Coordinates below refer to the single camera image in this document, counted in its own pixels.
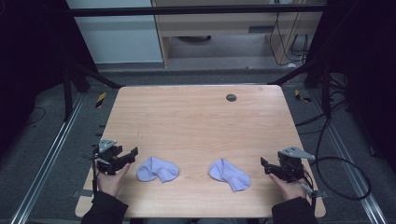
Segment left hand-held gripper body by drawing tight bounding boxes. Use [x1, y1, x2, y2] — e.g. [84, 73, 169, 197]
[92, 138, 132, 175]

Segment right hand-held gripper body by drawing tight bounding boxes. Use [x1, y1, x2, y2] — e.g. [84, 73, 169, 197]
[276, 146, 317, 184]

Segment person's right hand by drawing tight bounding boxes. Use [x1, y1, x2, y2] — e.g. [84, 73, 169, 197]
[268, 173, 308, 202]

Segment person's left hand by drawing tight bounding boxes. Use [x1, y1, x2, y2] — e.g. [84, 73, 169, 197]
[96, 161, 132, 199]

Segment light purple sock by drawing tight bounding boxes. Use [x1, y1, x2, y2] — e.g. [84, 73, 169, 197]
[136, 156, 180, 184]
[207, 158, 252, 193]

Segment black metal stand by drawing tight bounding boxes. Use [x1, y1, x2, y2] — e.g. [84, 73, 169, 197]
[61, 59, 124, 123]
[268, 59, 349, 120]

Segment white cabinet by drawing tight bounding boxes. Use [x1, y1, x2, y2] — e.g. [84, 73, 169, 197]
[65, 0, 164, 65]

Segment dark curtain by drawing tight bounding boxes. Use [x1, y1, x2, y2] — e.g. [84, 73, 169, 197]
[0, 0, 97, 157]
[307, 0, 396, 175]

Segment light wooden desk furniture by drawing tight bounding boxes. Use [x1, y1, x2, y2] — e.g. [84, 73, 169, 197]
[150, 0, 329, 68]

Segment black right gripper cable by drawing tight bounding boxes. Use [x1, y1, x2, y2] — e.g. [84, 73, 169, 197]
[298, 167, 318, 214]

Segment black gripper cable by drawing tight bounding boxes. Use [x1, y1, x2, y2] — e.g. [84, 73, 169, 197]
[298, 167, 318, 214]
[91, 154, 100, 203]

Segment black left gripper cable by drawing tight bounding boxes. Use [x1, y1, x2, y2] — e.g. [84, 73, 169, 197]
[91, 154, 100, 203]

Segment aluminium floor rail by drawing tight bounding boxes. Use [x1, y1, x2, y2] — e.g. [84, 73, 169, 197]
[310, 89, 389, 224]
[8, 92, 86, 224]

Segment yellow-handled tool on floor left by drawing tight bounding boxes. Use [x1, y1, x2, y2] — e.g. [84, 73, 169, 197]
[94, 91, 107, 109]

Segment yellow-handled tool on floor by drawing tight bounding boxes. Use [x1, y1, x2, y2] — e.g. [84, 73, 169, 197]
[94, 91, 107, 109]
[293, 89, 313, 104]

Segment yellow-handled tool on floor right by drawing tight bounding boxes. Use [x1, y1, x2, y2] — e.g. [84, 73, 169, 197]
[293, 89, 313, 104]

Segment black looped floor cable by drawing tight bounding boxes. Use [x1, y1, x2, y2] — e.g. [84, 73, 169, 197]
[294, 99, 373, 202]

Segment black hanging desk cables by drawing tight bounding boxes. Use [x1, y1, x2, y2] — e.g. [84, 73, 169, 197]
[268, 11, 311, 67]

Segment black horizontal frame bar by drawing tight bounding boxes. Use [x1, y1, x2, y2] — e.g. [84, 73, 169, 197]
[66, 3, 327, 19]

